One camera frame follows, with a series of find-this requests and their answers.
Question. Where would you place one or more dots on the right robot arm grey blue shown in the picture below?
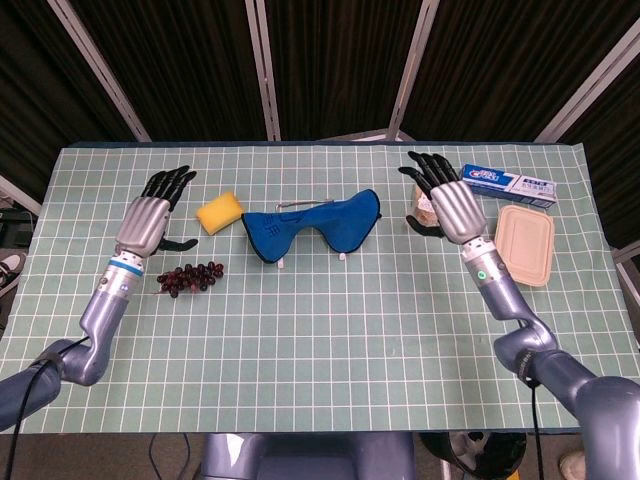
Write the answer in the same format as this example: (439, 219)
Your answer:
(505, 295)

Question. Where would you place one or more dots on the blue cloth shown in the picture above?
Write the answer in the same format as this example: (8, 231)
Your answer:
(280, 235)

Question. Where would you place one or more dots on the beige lidded lunch box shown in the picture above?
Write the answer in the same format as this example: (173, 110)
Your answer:
(522, 245)

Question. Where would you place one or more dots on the grey blue robot torso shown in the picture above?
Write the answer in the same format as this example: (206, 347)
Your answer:
(300, 460)

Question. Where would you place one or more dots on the blue toothpaste box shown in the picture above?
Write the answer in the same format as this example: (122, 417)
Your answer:
(505, 185)

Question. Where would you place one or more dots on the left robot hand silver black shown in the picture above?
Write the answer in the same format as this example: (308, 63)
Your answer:
(142, 222)

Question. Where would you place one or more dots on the bread in clear plastic bag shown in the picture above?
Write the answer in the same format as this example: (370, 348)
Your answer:
(422, 207)

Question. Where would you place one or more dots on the white sneaker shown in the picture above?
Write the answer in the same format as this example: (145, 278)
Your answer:
(10, 267)

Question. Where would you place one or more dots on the bunch of dark red grapes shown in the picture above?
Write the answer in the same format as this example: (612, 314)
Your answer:
(192, 277)

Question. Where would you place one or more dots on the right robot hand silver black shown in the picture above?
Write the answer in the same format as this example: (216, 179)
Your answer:
(457, 212)

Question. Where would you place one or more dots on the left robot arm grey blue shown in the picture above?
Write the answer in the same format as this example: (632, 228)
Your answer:
(100, 310)

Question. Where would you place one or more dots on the black round base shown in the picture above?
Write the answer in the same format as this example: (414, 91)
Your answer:
(500, 457)

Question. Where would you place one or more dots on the white screen frame post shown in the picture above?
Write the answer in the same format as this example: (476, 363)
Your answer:
(590, 87)
(263, 70)
(100, 70)
(20, 197)
(630, 275)
(413, 70)

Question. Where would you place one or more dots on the green checked tablecloth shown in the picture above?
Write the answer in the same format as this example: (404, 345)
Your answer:
(300, 340)

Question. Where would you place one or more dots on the yellow sponge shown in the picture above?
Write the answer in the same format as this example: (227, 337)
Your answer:
(220, 212)

